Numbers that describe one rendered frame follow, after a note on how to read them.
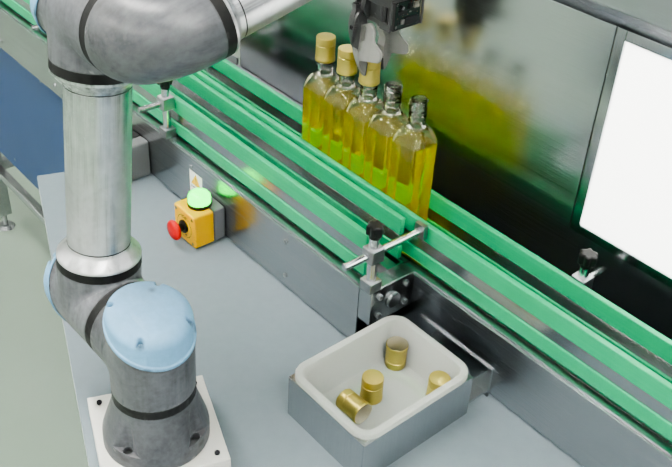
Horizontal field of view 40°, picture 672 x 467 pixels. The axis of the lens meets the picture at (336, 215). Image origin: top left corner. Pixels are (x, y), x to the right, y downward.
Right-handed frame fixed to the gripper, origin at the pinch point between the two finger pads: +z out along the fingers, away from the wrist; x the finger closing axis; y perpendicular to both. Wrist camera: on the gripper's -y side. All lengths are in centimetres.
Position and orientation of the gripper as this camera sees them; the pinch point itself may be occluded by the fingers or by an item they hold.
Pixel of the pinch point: (370, 62)
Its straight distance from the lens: 151.2
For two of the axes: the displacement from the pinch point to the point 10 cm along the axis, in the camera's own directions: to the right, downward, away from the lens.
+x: 7.6, -3.4, 5.5
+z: -0.5, 8.2, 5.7
